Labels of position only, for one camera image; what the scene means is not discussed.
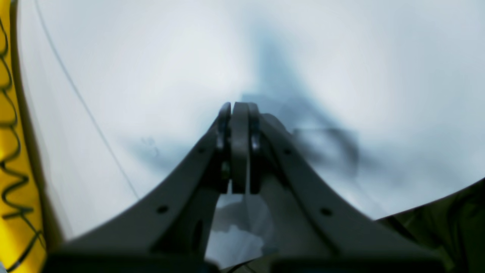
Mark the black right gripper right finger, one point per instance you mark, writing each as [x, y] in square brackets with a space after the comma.
[319, 231]

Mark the yellow T-shirt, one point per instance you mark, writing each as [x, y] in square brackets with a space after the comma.
[23, 247]

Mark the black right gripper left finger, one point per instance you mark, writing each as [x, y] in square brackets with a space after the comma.
[167, 231]

